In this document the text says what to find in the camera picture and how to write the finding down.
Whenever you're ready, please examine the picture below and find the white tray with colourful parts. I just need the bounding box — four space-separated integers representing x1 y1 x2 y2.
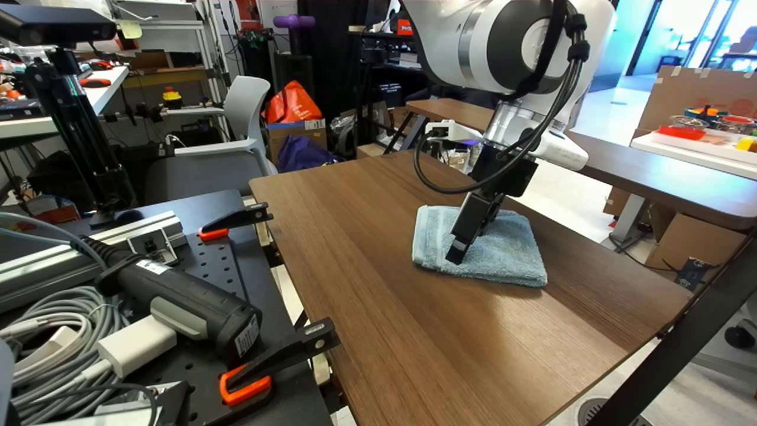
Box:
629 117 757 183

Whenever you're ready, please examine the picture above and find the chair base leg with caster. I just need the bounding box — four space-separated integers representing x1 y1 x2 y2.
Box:
723 320 757 352

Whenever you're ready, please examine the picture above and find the brown cardboard box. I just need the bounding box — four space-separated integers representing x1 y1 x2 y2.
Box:
643 210 750 279
265 117 329 164

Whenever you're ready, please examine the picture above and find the upright cardboard sheet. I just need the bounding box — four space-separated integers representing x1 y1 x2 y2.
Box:
635 66 757 140

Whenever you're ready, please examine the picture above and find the black clamp with orange handle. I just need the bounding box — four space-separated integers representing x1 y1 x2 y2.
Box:
217 318 344 412

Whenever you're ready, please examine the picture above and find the cluttered white table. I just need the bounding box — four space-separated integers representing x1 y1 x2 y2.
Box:
0 62 132 141

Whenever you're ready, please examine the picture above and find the black grey handheld tool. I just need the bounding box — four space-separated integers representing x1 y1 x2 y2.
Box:
92 255 267 366

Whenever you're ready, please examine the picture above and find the black tripod stand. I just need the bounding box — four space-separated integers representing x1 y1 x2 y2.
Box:
586 233 757 426

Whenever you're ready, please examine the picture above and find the orange bag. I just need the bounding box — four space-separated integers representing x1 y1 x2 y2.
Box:
261 78 327 128

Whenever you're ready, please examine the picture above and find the white power adapter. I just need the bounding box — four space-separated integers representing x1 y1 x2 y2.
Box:
98 314 181 378

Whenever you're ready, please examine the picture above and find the black perforated breadboard table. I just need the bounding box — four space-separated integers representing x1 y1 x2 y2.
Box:
78 186 333 426

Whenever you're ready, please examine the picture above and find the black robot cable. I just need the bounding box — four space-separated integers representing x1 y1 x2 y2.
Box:
409 0 595 198

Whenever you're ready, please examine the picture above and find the purple dumbbell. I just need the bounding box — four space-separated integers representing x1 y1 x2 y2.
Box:
271 11 318 33

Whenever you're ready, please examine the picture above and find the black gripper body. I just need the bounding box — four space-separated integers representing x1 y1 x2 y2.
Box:
471 140 542 198

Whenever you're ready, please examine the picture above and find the purple bag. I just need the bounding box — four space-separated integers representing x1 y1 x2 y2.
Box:
278 134 340 176

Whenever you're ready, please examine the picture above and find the light blue towel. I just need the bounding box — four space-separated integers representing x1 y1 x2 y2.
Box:
409 204 551 289

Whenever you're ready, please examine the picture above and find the white shelf rack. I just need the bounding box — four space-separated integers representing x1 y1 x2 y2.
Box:
115 0 239 81

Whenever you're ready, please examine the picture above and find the black clamp with orange trigger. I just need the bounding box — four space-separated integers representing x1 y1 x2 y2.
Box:
197 201 278 246

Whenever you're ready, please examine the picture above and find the grey armrest office chair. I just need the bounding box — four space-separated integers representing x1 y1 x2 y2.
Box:
142 73 280 207

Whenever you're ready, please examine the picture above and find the grey cable bundle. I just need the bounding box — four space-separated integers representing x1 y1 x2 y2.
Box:
0 281 132 426

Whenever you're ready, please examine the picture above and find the black camera tripod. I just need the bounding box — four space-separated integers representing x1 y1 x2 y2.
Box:
21 42 142 220

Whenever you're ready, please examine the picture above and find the aluminium extrusion rail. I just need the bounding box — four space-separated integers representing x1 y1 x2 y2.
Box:
0 209 187 292

